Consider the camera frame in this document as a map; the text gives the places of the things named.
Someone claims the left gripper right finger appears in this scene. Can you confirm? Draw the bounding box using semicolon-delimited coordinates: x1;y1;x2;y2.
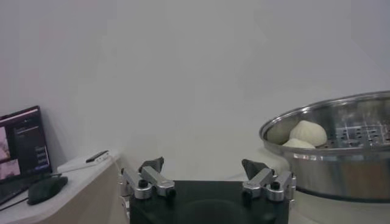
241;158;297;202

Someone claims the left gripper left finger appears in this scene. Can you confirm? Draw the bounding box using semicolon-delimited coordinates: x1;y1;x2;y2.
120;156;177;200

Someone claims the white steamed baozi bun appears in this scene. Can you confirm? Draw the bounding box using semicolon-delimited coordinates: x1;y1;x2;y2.
282;138;317;150
288;119;328;147

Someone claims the perforated steel steamer basket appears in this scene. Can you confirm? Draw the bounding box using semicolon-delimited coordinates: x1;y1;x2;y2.
258;90;390;203

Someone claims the small black white device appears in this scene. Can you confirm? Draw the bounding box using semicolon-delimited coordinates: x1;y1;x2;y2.
85;149;110;164

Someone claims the white side table with mouse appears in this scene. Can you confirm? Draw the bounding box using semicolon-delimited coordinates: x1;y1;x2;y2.
0;150;123;224

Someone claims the flat white box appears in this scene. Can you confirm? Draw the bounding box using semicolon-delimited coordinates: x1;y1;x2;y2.
57;150;112;174

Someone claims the black computer mouse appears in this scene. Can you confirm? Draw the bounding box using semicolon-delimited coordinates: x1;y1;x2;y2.
27;175;69;206

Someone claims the laptop beside black mouse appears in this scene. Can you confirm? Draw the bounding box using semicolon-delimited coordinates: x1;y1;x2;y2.
0;105;52;205

